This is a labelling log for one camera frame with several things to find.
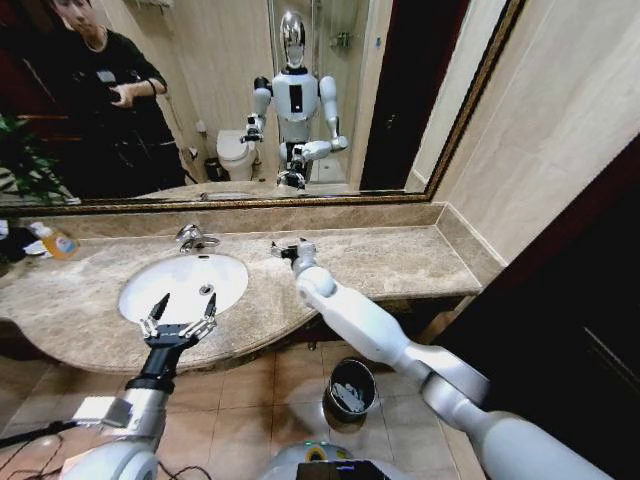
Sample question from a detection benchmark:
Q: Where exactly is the white robot front shell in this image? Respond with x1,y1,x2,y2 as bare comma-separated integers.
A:
258,439,417,480

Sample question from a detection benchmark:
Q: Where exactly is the black round trash bin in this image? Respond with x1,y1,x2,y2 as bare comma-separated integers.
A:
321,357,378,427

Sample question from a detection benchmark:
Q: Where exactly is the green leafy plant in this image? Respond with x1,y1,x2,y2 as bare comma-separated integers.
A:
0,113,82,206

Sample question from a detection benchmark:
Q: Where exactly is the gold framed wall mirror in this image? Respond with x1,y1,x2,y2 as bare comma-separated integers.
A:
0,0,527,217

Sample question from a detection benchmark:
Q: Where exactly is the black cable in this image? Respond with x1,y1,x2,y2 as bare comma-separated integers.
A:
0,418,217,480

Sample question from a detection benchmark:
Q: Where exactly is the black toiletry tray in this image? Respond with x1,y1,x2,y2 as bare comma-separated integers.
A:
0,219,42,266

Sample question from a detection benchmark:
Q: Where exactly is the white oval sink basin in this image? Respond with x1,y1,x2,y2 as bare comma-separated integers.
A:
117,252,250,327

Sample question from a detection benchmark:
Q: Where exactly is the chrome faucet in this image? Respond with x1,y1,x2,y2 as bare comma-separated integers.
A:
174,222,222,254

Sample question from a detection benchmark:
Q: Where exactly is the dark wooden door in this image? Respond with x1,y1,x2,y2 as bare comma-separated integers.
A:
433,133,640,480

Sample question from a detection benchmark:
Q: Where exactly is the white crumpled paper trash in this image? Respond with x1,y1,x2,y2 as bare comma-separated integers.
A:
331,381,370,414

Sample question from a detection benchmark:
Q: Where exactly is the orange soap bottle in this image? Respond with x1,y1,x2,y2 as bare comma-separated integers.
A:
28,221,82,262

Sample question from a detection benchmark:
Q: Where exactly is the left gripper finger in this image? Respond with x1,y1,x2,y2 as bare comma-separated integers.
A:
185,292,219,341
138,292,171,341

